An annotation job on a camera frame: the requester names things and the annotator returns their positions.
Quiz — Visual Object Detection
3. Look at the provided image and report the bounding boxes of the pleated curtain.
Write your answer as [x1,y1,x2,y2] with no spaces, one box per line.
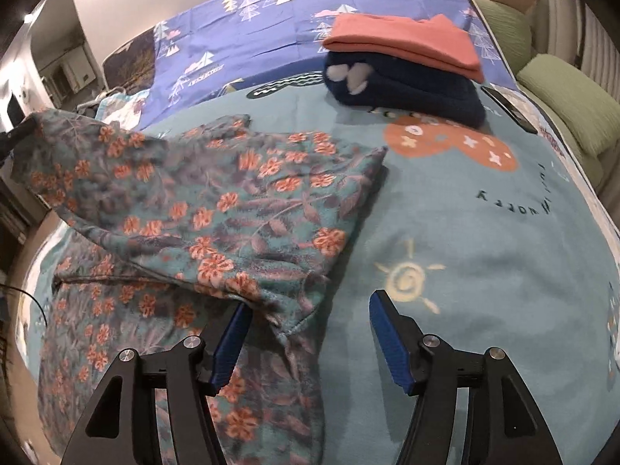
[533,0,612,73]

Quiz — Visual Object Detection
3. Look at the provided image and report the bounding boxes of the black cable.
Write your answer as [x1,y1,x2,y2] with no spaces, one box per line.
[0,283,49,330]

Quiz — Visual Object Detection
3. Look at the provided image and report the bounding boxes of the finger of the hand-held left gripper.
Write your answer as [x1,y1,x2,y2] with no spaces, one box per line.
[0,123,38,154]

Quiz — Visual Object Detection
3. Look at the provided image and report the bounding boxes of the folded coral garment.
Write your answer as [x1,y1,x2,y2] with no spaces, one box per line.
[322,14,485,83]

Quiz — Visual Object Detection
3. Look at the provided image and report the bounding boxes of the floral teal garment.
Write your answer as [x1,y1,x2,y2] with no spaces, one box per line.
[10,109,389,465]

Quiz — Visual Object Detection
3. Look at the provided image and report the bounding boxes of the black remote control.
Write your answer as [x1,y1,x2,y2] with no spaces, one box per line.
[481,84,539,135]

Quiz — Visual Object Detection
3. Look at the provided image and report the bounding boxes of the light printed cloth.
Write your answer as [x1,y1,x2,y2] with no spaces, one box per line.
[96,90,147,131]

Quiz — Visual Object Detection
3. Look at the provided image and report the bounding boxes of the green pillow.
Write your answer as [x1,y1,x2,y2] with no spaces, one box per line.
[516,54,620,156]
[472,0,536,73]

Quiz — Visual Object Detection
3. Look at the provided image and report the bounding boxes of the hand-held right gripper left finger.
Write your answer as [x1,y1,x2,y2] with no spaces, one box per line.
[60,303,253,465]

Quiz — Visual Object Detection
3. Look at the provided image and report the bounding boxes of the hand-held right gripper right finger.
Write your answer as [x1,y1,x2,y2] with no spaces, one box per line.
[369,289,565,465]

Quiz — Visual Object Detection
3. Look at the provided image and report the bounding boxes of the blue tree-print bedsheet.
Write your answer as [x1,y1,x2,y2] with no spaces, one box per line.
[140,0,514,117]

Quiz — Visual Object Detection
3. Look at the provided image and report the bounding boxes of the teal printed blanket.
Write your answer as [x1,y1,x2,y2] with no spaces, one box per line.
[22,75,620,465]

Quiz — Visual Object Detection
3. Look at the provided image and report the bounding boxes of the dark printed pillow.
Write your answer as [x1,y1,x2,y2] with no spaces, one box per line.
[102,29,158,102]

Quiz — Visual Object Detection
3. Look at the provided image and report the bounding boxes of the folded navy garment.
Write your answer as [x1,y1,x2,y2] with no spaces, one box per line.
[324,51,486,126]

